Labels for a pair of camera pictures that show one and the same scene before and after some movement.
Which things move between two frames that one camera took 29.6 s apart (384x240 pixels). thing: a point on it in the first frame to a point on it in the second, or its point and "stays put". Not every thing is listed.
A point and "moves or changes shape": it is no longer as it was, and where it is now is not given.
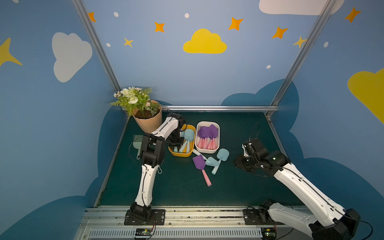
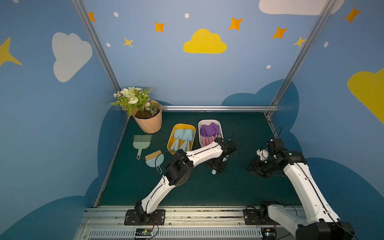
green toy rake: x=137 y=143 stays put
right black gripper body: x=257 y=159 to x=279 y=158
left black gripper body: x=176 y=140 to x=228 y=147
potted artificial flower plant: x=136 y=101 stays put
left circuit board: x=143 y=232 stays put
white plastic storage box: x=198 y=125 moves or changes shape
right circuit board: x=268 y=233 stays put
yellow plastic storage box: x=188 y=134 stays put
